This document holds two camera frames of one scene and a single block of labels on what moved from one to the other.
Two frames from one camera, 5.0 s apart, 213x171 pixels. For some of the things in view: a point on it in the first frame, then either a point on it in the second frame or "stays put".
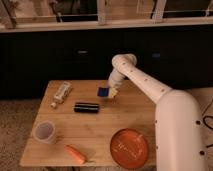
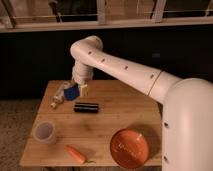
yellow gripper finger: x=112 y=92 -> x=84 y=90
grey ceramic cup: x=44 y=131 stays put
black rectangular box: x=82 y=107 stays put
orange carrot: x=76 y=154 stays put
